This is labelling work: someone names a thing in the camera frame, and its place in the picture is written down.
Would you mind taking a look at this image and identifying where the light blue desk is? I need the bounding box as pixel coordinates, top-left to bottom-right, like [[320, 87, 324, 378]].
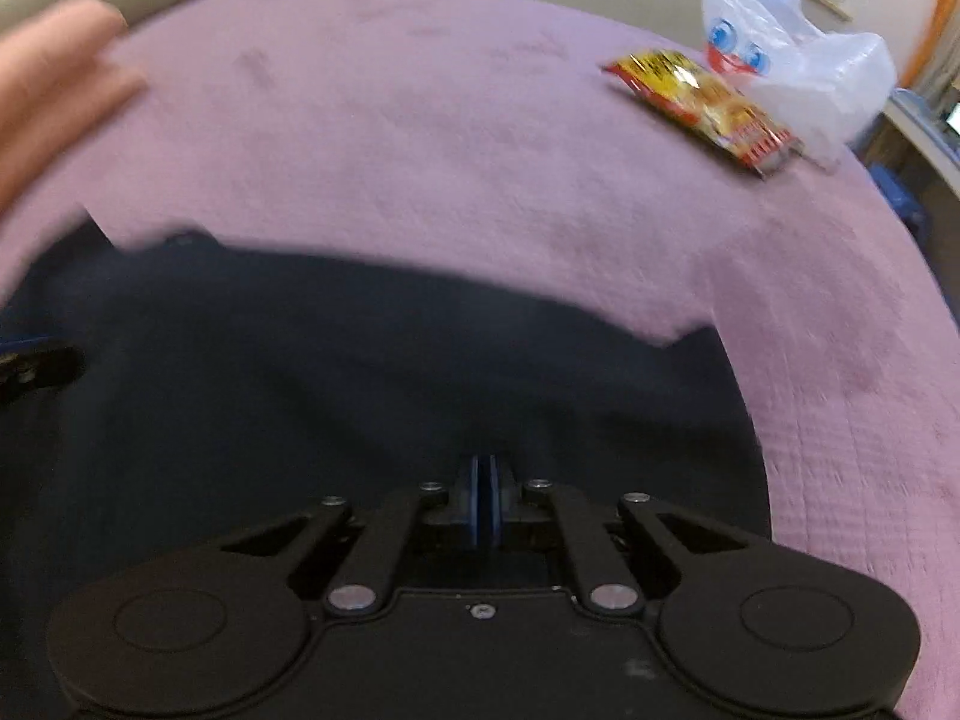
[[883, 88, 960, 197]]

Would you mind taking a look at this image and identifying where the yellow red snack packet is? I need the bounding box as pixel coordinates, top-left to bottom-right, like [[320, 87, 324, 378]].
[[603, 49, 808, 180]]

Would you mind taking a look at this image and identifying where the black white-striped hoodie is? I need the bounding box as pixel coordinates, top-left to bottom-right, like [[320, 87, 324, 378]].
[[0, 219, 775, 720]]

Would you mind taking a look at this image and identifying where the pink folded blanket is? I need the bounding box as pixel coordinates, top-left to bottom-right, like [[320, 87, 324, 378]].
[[0, 0, 148, 205]]

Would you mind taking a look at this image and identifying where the beige orange curtain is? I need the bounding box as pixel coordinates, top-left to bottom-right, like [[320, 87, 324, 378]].
[[902, 0, 960, 92]]

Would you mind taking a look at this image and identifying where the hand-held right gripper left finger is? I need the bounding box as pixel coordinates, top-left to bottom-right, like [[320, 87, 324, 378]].
[[217, 454, 485, 614]]

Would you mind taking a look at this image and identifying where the white plastic bag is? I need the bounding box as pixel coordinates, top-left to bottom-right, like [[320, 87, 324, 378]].
[[700, 0, 899, 170]]

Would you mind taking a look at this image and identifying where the blue plastic stool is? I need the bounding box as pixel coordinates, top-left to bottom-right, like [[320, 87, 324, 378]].
[[868, 163, 929, 235]]

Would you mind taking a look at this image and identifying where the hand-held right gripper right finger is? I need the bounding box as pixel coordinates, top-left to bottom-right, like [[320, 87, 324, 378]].
[[488, 454, 760, 614]]

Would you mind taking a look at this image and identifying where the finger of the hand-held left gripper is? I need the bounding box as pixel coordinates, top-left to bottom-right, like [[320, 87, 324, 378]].
[[0, 336, 83, 404]]

